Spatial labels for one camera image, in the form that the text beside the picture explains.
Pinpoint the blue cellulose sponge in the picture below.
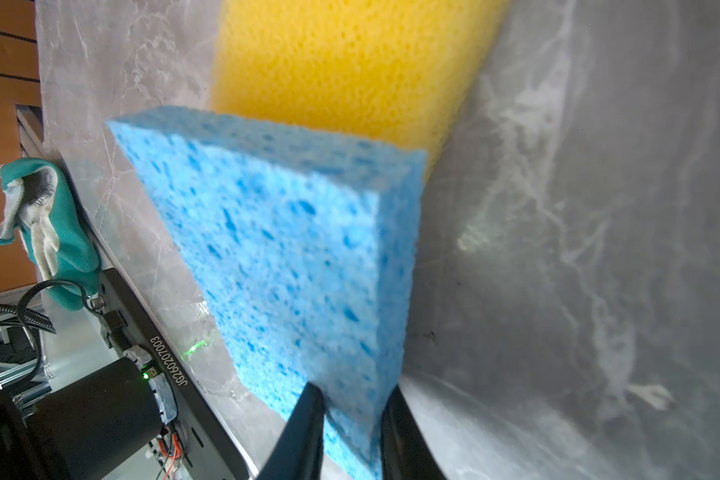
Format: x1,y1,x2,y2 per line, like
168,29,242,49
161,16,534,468
108,106,427,479

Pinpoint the small orange-yellow sponge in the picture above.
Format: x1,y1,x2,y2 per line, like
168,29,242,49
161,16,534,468
209,0,508,166

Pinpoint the aluminium front rail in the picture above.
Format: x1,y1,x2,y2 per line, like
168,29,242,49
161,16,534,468
83,268,251,479

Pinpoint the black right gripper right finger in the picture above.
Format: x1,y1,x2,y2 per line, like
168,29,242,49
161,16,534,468
381,386,446,480

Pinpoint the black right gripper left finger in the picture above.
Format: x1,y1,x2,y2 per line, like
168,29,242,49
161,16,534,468
257,383,325,480

